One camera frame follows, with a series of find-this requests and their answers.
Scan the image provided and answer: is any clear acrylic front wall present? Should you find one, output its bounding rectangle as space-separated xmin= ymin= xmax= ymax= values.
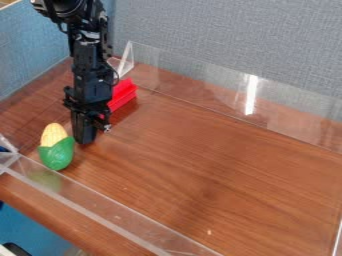
xmin=0 ymin=134 xmax=224 ymax=256

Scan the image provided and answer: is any red plastic block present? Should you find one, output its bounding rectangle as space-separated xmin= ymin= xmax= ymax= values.
xmin=109 ymin=78 xmax=138 ymax=111

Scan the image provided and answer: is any clear acrylic wall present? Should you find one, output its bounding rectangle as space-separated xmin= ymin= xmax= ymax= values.
xmin=0 ymin=134 xmax=224 ymax=256
xmin=128 ymin=42 xmax=342 ymax=154

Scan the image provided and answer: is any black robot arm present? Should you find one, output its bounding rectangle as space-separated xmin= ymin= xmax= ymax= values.
xmin=31 ymin=0 xmax=120 ymax=144

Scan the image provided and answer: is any clear acrylic back wall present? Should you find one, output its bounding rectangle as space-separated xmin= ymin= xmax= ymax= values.
xmin=128 ymin=42 xmax=342 ymax=154

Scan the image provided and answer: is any clear acrylic corner bracket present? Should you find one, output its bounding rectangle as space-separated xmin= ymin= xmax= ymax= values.
xmin=108 ymin=41 xmax=136 ymax=79

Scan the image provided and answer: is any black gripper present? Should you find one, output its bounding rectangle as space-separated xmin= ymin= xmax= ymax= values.
xmin=63 ymin=63 xmax=118 ymax=144

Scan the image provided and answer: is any yellow green toy corn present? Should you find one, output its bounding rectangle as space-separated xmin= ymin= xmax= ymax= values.
xmin=38 ymin=123 xmax=75 ymax=171

